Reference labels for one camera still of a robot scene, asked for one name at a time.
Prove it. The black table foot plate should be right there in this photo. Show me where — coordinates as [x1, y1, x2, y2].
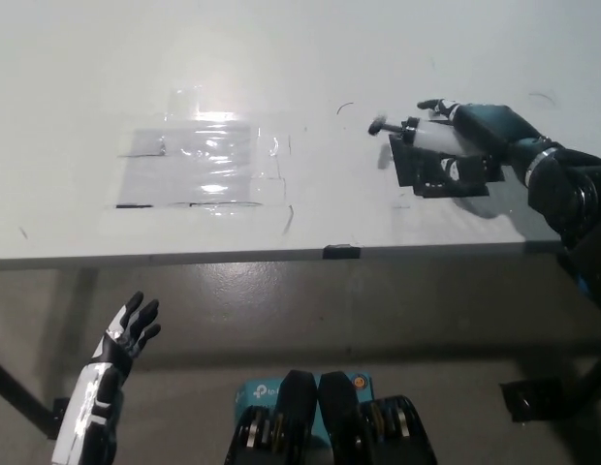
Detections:
[51, 396, 72, 440]
[498, 379, 566, 424]

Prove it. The small white air pump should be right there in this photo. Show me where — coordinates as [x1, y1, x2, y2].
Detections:
[367, 113, 479, 160]

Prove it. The black ribbed robot torso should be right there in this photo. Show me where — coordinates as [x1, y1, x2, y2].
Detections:
[225, 371, 438, 465]

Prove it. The black diagonal table leg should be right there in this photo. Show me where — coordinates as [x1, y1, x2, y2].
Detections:
[0, 356, 59, 440]
[556, 338, 601, 419]

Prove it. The clear plastic film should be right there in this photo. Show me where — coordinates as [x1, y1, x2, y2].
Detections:
[105, 88, 294, 213]

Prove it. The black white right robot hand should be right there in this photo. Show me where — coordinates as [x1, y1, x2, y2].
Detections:
[415, 98, 545, 184]

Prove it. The teal router box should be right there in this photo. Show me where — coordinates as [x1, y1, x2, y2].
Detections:
[234, 372, 377, 443]

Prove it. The black tape strip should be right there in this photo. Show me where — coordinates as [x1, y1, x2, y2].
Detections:
[322, 244, 362, 260]

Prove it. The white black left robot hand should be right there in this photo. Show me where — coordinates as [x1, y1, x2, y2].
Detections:
[50, 290, 163, 465]

